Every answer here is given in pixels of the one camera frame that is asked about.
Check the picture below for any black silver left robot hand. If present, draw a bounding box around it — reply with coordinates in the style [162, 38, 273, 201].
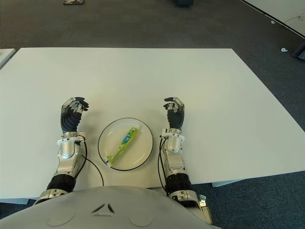
[61, 96, 90, 133]

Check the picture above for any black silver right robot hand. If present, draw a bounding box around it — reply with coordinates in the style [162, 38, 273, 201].
[163, 96, 186, 131]

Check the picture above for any green white toothpaste tube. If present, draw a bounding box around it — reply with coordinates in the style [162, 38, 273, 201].
[104, 124, 143, 167]

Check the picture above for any white plate with black rim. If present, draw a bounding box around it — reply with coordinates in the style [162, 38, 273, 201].
[97, 117, 154, 171]

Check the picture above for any grey robot torso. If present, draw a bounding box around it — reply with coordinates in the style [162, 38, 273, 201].
[0, 185, 212, 229]

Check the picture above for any dark blue floor object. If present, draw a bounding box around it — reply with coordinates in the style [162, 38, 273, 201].
[173, 0, 195, 9]

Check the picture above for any dark grey floor object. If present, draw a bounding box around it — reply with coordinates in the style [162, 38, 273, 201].
[292, 40, 305, 60]

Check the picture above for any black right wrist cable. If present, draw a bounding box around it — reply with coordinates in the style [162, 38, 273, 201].
[158, 137, 167, 191]

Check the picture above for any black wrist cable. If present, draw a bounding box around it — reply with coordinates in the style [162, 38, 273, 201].
[78, 135, 104, 187]
[158, 137, 167, 191]

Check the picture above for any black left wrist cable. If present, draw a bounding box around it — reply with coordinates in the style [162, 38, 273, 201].
[78, 135, 104, 187]

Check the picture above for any thin white floor cable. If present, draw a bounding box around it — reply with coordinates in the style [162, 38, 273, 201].
[282, 15, 301, 24]

